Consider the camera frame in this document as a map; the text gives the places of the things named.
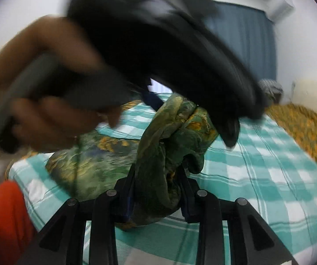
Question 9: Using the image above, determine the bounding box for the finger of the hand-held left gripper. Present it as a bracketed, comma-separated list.
[142, 90, 165, 113]
[216, 113, 241, 148]

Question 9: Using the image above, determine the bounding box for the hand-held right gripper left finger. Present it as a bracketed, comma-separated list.
[17, 163, 137, 265]

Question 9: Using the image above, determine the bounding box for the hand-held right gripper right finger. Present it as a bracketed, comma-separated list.
[176, 168, 300, 265]

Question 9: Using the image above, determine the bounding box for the green landscape print padded jacket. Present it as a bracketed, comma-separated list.
[45, 92, 220, 231]

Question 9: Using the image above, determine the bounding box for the person's left hand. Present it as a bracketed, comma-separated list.
[0, 16, 123, 153]

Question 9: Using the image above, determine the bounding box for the teal white plaid blanket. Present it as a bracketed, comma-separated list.
[9, 84, 317, 265]

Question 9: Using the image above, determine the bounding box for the orange floral quilt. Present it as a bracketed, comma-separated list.
[265, 102, 317, 188]

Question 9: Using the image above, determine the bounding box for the wide blue curtain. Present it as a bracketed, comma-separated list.
[203, 0, 278, 87]

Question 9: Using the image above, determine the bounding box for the cream pillow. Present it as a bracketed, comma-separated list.
[292, 79, 317, 114]

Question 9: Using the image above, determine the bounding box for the person's orange white garment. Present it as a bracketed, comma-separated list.
[0, 166, 39, 265]

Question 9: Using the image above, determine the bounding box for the white air conditioner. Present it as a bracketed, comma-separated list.
[267, 0, 296, 22]

